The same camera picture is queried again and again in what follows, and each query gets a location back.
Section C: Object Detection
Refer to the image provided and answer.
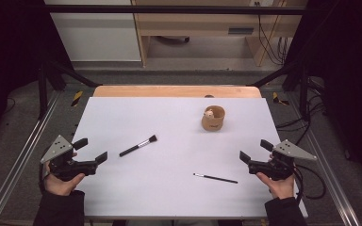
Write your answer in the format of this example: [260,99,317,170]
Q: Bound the black floor cables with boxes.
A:
[275,76,328,146]

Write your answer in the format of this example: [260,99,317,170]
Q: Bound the yellow clamp right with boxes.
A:
[271,91,290,106]

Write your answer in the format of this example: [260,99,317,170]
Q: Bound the person's left hand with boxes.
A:
[42,152,87,198]

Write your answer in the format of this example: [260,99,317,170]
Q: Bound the wooden desk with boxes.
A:
[131,0,309,68]

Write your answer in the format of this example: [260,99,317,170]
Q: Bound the thin black makeup brush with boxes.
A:
[192,172,239,185]

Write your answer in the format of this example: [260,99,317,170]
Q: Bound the hanging black cables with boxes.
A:
[254,1,292,67]

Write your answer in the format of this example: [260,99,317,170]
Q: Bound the person's right hand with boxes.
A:
[255,153,297,201]

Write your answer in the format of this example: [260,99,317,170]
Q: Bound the black curtain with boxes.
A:
[0,0,74,153]
[284,0,362,193]

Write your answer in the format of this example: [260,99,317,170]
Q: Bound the thick black makeup brush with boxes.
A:
[118,134,158,158]

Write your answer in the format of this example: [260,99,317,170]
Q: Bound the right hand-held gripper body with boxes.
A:
[247,138,318,182]

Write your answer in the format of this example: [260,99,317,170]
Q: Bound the wooden cup with bear figure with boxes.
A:
[201,105,226,133]

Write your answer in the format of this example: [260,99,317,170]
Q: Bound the yellow clamp left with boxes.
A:
[71,89,85,108]

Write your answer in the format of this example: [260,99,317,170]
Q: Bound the black horizontal frame bar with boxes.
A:
[42,4,307,16]

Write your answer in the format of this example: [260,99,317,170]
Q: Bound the white table board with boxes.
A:
[72,96,309,220]

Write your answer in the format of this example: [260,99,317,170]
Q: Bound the aluminium floor rail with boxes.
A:
[286,93,361,226]
[0,89,62,226]

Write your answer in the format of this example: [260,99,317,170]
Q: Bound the yellow clamp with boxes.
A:
[271,91,290,106]
[71,89,85,108]

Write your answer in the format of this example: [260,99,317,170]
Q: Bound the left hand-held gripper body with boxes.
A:
[40,134,99,183]

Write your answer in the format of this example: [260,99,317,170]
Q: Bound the black metal stand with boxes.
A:
[37,60,104,121]
[247,60,313,122]

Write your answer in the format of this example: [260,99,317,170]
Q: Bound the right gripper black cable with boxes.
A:
[291,163,327,205]

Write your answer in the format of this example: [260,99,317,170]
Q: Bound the white cabinet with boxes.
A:
[43,0,142,62]

